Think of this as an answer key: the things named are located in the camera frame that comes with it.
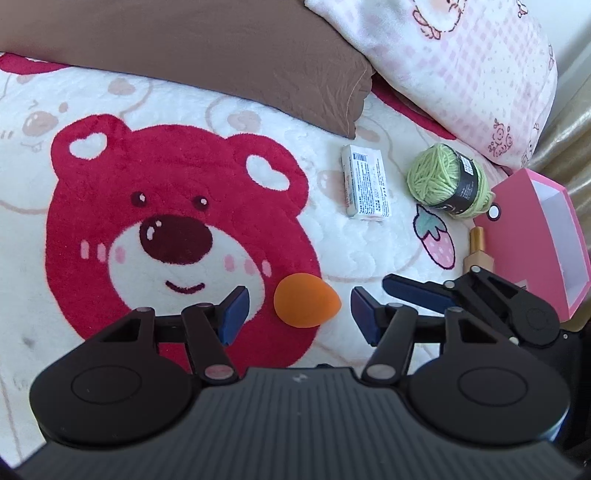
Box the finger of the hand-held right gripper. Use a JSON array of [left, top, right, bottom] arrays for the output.
[[382, 269, 527, 344]]

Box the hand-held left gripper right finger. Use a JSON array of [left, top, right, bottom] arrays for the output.
[[351, 286, 469, 385]]

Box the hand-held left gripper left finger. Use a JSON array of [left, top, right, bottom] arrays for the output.
[[99, 285, 251, 386]]

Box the orange makeup sponge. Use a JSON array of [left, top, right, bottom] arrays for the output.
[[274, 272, 343, 328]]

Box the gold-capped foundation bottle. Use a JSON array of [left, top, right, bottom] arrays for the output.
[[463, 226, 496, 278]]

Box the pink cardboard box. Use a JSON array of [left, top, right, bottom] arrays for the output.
[[473, 167, 591, 322]]

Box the green yarn ball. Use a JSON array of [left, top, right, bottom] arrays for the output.
[[406, 143, 496, 220]]

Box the small white packet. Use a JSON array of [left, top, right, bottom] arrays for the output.
[[341, 144, 392, 223]]

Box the bear printed blanket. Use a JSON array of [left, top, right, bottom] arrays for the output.
[[0, 51, 522, 480]]

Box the gold curtain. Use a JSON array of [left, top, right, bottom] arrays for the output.
[[526, 60, 591, 195]]

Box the pink checked cartoon pillow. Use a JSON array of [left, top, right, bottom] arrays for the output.
[[305, 0, 559, 169]]

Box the brown pillow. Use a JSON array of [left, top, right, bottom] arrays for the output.
[[0, 0, 375, 140]]

